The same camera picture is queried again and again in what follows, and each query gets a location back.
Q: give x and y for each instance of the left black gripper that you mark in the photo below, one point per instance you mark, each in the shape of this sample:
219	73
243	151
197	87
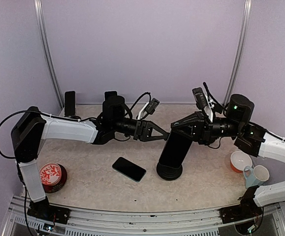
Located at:
144	133

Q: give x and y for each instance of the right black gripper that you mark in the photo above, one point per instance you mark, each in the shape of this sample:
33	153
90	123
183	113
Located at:
202	129

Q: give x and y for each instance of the black gooseneck phone stand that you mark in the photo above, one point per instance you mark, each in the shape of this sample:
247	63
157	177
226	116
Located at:
169	173

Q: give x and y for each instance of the light blue case phone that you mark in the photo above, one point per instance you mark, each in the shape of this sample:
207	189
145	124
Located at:
108	94

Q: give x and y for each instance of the clear case phone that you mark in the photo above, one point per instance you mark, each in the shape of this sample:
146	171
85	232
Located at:
69	104

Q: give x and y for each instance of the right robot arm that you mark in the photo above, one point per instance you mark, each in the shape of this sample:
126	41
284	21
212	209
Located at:
249	137

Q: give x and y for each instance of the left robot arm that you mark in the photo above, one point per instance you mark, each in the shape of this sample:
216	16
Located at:
35	126

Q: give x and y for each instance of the teal phone lying diagonal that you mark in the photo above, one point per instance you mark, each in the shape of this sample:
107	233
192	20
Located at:
129	169

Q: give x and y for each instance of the orange white bowl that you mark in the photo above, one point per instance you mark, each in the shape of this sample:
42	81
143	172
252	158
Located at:
239	160

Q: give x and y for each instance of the light blue mug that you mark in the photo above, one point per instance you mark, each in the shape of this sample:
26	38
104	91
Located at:
255	176

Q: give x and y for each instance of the red patterned round tin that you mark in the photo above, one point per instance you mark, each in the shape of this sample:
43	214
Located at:
53	177

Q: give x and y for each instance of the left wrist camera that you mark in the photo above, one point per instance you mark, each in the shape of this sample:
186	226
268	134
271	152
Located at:
148	109

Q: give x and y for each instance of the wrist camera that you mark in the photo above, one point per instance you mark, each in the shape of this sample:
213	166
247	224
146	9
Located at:
148	109
204	104

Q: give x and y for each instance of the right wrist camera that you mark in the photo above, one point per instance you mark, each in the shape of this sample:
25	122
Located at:
204	104

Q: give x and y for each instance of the right aluminium frame post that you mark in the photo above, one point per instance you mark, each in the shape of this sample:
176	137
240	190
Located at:
239	50

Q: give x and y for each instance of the aluminium frame post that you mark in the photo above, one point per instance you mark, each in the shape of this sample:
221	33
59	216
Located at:
47	53
239	50

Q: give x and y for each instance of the aluminium front rail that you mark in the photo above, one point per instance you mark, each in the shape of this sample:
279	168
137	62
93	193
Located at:
90	222

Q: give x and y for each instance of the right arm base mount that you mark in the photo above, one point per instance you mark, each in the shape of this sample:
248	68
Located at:
239	212

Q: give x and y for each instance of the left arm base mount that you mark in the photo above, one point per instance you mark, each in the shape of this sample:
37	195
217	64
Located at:
51	212

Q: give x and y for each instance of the left aluminium frame post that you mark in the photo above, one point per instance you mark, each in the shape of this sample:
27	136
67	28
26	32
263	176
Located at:
47	53

